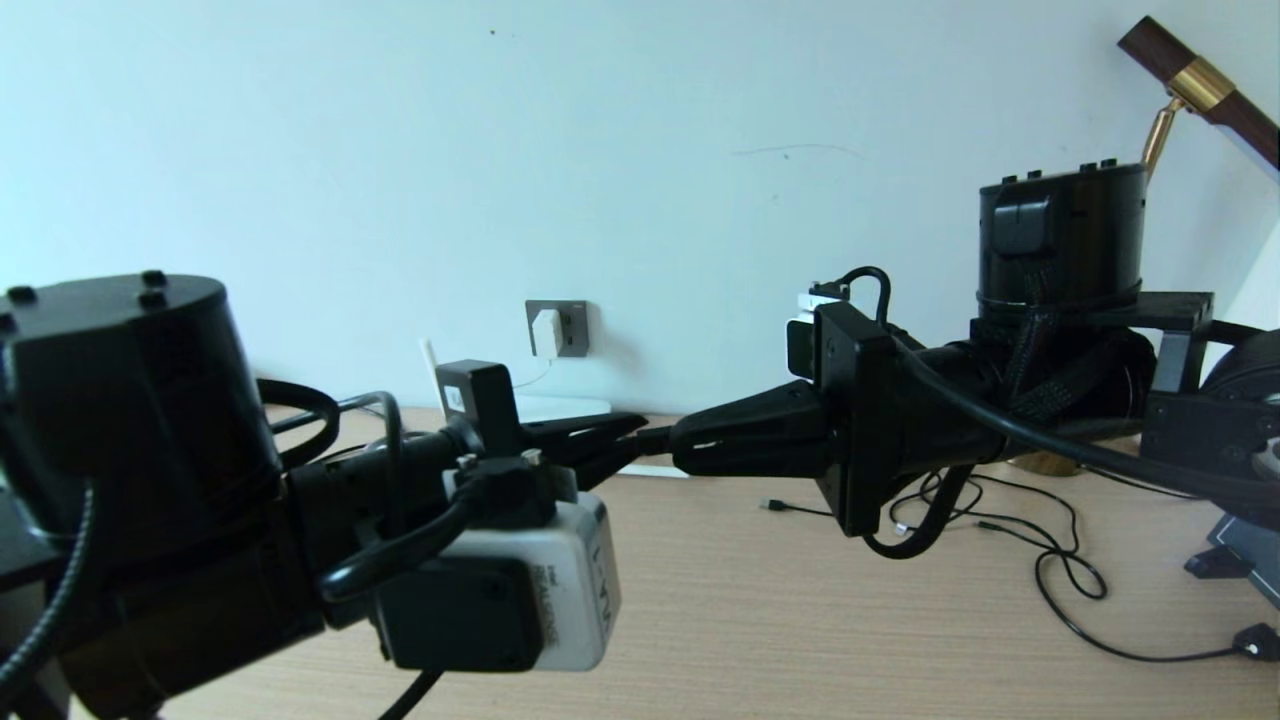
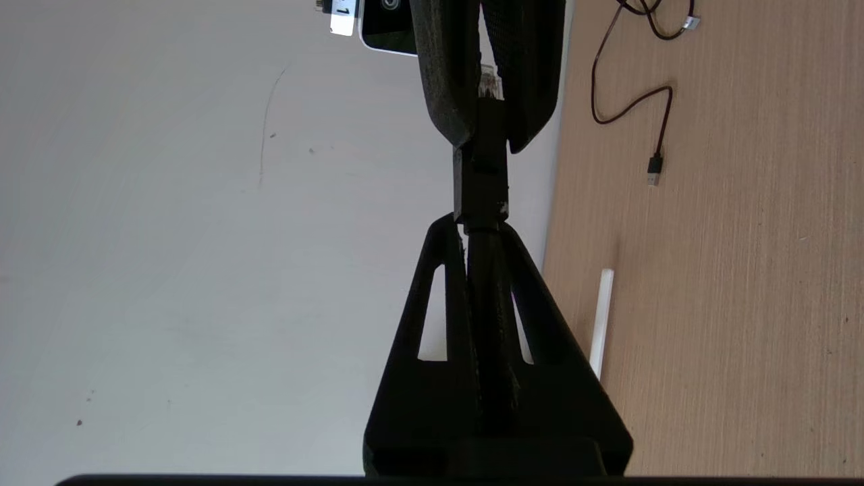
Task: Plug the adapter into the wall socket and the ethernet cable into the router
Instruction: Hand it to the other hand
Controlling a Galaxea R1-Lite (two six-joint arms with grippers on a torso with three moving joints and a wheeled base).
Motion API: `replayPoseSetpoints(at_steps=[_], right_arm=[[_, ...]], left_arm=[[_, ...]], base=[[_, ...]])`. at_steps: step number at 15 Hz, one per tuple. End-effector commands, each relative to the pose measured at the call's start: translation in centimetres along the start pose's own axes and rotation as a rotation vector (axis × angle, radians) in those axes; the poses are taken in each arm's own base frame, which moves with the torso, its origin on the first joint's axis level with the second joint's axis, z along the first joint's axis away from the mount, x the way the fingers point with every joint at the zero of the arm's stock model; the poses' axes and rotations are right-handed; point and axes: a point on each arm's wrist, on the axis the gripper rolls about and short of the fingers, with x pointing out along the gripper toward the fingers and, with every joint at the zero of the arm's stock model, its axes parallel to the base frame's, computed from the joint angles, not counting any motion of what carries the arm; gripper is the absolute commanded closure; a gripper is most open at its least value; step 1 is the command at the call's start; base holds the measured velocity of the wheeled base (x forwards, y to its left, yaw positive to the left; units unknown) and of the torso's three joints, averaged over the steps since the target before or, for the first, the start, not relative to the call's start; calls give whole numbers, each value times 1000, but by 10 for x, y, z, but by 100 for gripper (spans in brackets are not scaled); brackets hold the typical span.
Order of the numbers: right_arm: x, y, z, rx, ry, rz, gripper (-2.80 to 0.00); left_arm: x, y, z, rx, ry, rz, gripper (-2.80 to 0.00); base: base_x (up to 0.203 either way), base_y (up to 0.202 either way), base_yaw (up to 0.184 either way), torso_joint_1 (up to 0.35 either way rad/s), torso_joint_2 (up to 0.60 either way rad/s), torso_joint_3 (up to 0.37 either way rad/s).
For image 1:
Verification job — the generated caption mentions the black charging cables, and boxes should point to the black charging cables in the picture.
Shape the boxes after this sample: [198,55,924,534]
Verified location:
[1033,545,1280,663]

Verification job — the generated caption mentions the black cable silver tip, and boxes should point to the black cable silver tip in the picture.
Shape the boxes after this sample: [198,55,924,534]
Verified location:
[888,470,1083,553]

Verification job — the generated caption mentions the light grey wrist camera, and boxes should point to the light grey wrist camera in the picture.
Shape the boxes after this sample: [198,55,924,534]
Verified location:
[787,283,851,379]
[445,490,621,673]

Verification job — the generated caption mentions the brass desk lamp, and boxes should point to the brass desk lamp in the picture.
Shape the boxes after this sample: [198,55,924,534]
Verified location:
[1005,15,1280,476]

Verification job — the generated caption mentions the grey wall socket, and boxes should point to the grey wall socket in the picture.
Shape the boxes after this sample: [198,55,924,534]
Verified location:
[525,300,590,358]

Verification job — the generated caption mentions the dark framed panel on stand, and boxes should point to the dark framed panel on stand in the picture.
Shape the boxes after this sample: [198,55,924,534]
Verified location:
[1185,515,1280,609]

